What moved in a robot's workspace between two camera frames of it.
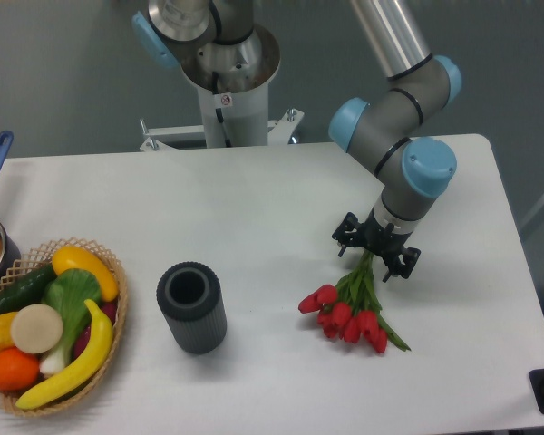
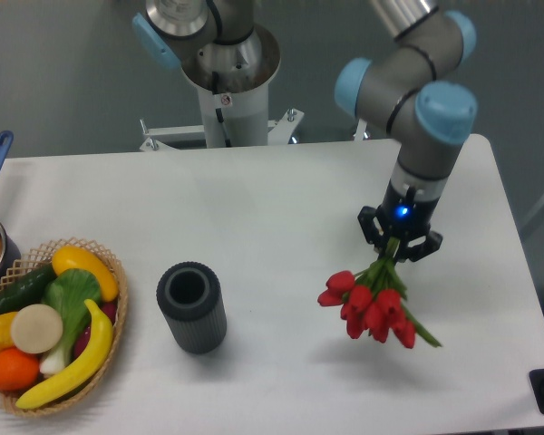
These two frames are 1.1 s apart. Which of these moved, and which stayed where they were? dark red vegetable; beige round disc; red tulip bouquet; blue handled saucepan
Moved: red tulip bouquet
Stayed: beige round disc; dark red vegetable; blue handled saucepan
